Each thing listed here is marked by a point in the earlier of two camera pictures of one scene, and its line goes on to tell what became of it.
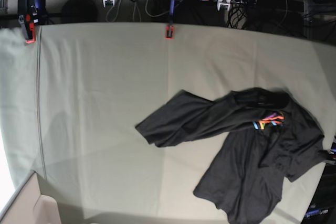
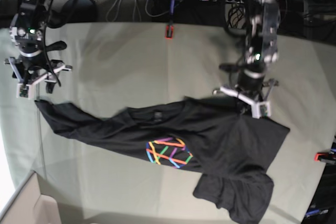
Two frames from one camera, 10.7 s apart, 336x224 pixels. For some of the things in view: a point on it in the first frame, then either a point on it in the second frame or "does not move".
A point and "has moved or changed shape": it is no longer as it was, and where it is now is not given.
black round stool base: (80, 9) does not move
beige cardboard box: (27, 205) does not move
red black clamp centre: (169, 30) does not move
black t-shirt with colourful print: (260, 134) has moved or changed shape
